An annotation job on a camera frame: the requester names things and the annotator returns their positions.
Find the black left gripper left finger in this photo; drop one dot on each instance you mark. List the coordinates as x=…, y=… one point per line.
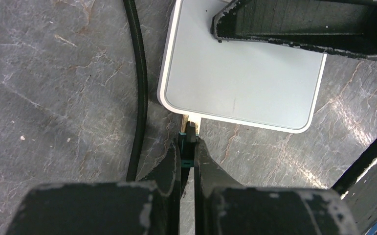
x=149, y=206

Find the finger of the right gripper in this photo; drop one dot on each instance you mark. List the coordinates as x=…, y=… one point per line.
x=337, y=27

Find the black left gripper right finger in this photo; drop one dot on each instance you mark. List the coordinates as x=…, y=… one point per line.
x=223, y=206

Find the black cable teal collar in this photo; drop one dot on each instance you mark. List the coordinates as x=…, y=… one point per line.
x=190, y=124

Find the white plastic box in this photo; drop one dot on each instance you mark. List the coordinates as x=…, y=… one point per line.
x=248, y=83

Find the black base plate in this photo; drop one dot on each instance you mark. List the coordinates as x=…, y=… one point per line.
x=357, y=187

